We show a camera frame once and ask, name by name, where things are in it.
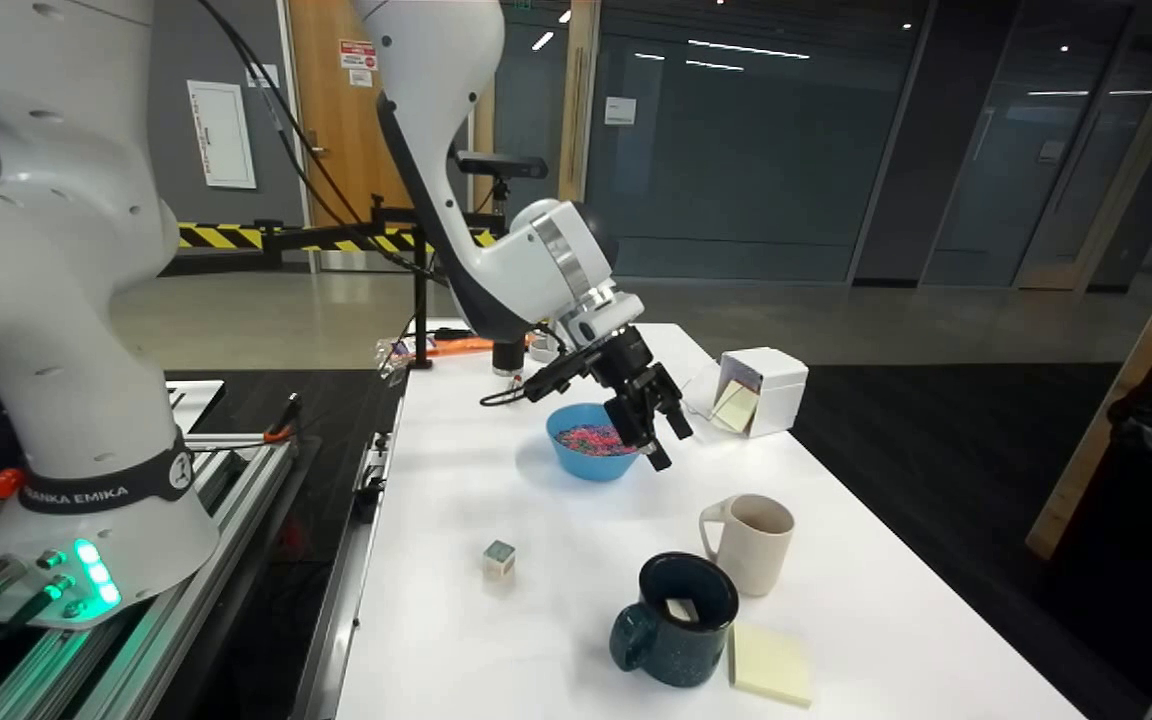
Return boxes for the white ceramic cup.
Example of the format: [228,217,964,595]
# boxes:
[696,492,802,605]

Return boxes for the black stereo camera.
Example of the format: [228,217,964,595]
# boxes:
[452,153,553,185]

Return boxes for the yellow sticky note pad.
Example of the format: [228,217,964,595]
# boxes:
[727,623,819,714]

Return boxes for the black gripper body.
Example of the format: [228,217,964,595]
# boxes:
[557,319,659,403]

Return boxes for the yellow notes in holder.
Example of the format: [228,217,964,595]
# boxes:
[713,385,759,435]

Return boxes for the black camera stand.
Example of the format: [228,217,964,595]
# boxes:
[262,175,513,374]

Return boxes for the yellow black striped barrier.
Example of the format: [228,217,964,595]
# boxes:
[171,217,508,259]

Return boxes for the red blue beads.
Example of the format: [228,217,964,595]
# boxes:
[560,426,634,459]

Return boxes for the clear plastic note holder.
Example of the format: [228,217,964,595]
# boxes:
[674,375,759,447]

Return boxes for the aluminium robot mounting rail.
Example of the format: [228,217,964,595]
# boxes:
[0,435,303,720]

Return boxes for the orange tool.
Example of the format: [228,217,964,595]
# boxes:
[431,332,491,362]

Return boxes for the dark teal speckled mug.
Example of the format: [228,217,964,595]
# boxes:
[603,553,746,694]

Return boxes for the red black pen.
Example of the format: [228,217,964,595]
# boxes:
[265,390,303,447]

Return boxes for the blue bowl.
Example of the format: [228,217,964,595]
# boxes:
[546,400,647,485]

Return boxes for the small white green cube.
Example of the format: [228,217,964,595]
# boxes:
[480,535,519,585]

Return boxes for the white paper wall sign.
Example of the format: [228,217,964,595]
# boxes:
[183,75,262,194]

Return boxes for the white cardboard box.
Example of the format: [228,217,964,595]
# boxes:
[718,343,814,441]

